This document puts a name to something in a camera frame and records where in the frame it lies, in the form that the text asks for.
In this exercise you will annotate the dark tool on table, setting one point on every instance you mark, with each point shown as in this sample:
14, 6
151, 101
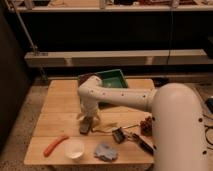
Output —
140, 142

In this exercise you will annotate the blue crumpled cloth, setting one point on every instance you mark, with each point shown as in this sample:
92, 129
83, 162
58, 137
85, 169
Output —
105, 152

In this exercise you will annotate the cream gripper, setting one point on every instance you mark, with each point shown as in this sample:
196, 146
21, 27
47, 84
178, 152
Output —
89, 109

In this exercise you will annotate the orange carrot toy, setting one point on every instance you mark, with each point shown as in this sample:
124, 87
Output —
49, 149

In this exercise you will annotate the dark red bowl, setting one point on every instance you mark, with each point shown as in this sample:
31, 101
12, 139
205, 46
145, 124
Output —
84, 77

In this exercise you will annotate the brown pinecone object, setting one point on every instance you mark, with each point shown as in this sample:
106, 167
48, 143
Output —
146, 126

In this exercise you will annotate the green plastic tray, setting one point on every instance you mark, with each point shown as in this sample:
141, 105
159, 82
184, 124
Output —
113, 79

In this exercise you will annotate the wooden table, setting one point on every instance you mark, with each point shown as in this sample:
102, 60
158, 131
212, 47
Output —
58, 117

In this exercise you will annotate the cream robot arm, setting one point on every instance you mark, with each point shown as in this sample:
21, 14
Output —
177, 120

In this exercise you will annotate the white small bowl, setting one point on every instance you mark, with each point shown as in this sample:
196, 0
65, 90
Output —
74, 149

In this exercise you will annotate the black binder clip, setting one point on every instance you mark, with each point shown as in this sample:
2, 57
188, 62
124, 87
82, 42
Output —
118, 135

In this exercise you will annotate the grey metal shelf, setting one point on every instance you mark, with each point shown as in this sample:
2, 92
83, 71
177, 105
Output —
117, 58

